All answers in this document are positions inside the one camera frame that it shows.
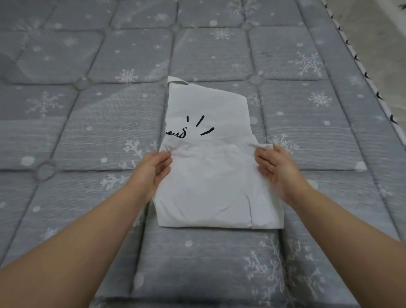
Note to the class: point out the person's right thumb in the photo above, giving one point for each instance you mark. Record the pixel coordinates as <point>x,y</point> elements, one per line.
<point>279,149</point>

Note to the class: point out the person's left thumb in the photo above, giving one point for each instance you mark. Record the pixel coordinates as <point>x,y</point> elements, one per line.
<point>160,154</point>

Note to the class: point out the person's left forearm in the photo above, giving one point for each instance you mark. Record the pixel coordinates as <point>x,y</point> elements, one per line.
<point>69,250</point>

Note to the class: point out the person's left hand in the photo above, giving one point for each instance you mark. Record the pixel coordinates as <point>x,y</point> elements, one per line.
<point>148,171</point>

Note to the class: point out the white garment black print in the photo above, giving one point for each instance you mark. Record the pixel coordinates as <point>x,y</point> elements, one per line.
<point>214,171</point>

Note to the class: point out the person's right forearm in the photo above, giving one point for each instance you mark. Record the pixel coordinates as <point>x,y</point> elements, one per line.
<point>345,247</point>

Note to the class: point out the person's right hand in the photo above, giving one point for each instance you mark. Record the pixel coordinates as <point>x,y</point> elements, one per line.
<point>279,169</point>

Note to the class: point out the grey snowflake quilted mattress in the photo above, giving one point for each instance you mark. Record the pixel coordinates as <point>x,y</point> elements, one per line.
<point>95,95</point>

